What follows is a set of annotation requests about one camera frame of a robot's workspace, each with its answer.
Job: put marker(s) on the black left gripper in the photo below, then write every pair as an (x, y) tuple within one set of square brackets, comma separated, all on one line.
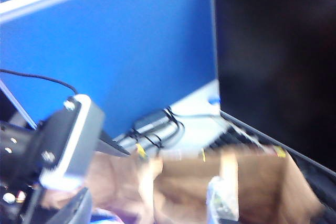
[(18, 155)]

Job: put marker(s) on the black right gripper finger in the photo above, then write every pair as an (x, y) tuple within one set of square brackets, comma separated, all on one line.
[(110, 146)]

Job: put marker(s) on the brown printed paper bag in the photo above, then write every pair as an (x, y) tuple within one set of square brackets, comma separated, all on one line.
[(262, 182)]

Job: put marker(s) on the red yellow bag sticker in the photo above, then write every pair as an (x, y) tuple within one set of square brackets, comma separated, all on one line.
[(279, 152)]

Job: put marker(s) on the black computer keyboard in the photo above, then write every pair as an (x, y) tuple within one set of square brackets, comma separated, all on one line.
[(231, 137)]

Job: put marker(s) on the long white printed receipt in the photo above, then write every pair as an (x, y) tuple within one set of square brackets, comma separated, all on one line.
[(221, 200)]

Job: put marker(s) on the large black computer monitor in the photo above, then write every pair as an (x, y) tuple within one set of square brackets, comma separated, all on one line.
[(275, 51)]

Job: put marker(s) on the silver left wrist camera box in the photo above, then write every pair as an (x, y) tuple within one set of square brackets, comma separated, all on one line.
[(78, 140)]

